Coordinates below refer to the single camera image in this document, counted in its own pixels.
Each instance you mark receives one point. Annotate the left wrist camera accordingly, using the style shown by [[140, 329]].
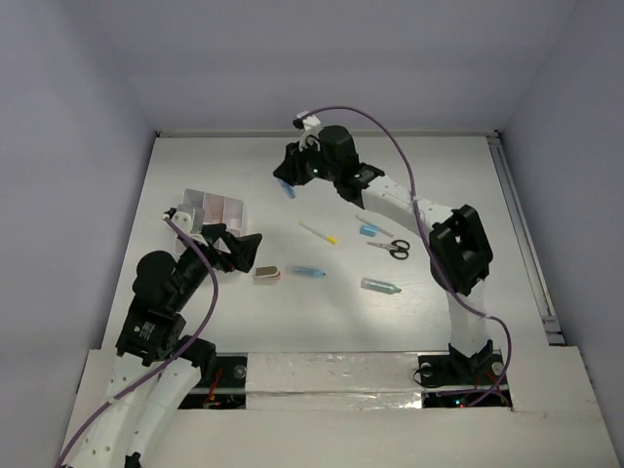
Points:
[[189, 219]]

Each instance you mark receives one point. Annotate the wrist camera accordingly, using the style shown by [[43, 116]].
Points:
[[310, 126], [189, 219]]

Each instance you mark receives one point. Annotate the black handled scissors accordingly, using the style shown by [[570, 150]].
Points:
[[398, 249]]

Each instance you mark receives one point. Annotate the blue highlighter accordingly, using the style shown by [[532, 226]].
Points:
[[310, 272], [288, 189]]

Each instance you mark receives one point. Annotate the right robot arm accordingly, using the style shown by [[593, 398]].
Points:
[[455, 239]]

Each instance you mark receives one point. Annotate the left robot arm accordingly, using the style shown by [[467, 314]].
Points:
[[156, 364]]

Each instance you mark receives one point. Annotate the white pen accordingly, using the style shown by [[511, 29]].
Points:
[[375, 226]]

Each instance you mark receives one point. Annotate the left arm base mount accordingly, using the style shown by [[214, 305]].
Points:
[[222, 385]]

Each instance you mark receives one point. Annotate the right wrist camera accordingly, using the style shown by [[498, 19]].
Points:
[[310, 126]]

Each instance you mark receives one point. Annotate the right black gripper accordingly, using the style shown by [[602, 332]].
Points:
[[291, 169]]

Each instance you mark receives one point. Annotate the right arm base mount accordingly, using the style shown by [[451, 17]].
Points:
[[452, 381]]

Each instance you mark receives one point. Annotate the aluminium side rail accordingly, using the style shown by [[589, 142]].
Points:
[[549, 319]]

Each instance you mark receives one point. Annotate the green uncapped highlighter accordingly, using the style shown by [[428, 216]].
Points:
[[379, 286]]

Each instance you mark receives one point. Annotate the light blue eraser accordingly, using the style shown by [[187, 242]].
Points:
[[367, 230]]

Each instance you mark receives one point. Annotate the white divided organizer tray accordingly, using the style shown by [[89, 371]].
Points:
[[218, 209]]

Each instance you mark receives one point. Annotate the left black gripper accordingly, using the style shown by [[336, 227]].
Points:
[[220, 248]]

